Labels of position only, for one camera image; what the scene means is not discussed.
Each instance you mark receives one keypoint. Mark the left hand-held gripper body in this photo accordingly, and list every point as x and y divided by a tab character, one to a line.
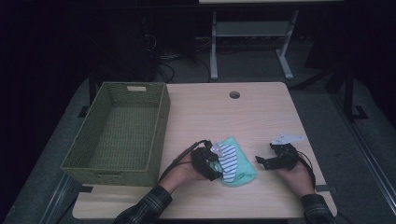
202	161

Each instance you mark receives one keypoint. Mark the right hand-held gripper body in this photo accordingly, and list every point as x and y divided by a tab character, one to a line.
285	157

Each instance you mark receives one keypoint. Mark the mint green small shirt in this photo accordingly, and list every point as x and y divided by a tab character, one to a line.
243	168

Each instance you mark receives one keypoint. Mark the green woven basket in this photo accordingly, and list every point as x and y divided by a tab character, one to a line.
124	130

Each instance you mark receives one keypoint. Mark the person's left hand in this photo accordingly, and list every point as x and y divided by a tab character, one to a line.
183	174

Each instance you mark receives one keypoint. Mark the person's right hand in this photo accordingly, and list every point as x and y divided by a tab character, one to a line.
297	180

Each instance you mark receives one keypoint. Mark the black metal stand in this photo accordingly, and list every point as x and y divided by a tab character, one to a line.
348	90

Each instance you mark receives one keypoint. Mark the white metal stand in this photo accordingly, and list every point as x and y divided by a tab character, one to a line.
249	29

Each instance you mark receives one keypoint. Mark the aluminium floor rail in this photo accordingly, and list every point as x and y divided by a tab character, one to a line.
367	149
57	199

